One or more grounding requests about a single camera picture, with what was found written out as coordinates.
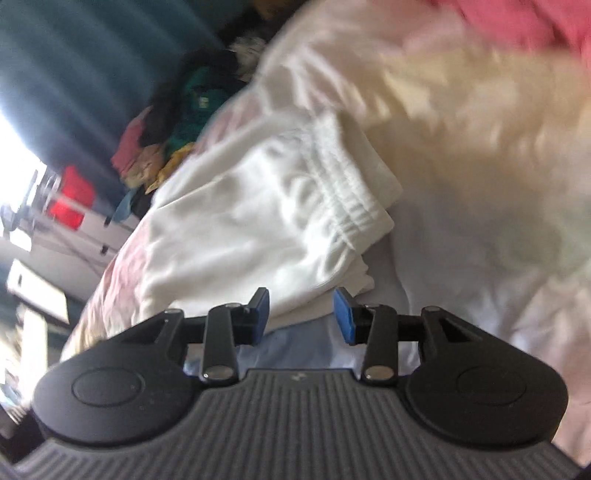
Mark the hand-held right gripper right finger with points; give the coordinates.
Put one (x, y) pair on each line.
(345, 318)

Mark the hot pink fabric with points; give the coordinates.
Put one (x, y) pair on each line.
(531, 21)

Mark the green garment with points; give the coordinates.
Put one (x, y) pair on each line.
(198, 101)

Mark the pile of dark clothes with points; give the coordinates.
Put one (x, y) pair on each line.
(203, 57)

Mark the light blue cloth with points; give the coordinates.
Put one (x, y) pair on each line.
(124, 206)

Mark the yellow floral cloth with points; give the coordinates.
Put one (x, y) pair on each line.
(164, 168)

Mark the pink and white bed blanket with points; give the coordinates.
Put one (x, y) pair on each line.
(461, 295)

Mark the window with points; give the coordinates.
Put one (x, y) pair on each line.
(16, 157)

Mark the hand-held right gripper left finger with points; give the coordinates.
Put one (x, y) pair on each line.
(259, 318)

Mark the salmon pink garment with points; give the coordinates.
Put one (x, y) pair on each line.
(131, 143)

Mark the red bag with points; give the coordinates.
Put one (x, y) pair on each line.
(71, 198)

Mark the wide blue curtain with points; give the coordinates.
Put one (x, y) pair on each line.
(83, 60)

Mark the cream pants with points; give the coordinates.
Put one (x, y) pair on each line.
(240, 221)

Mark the fluffy cream blanket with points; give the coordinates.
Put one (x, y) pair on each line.
(498, 138)

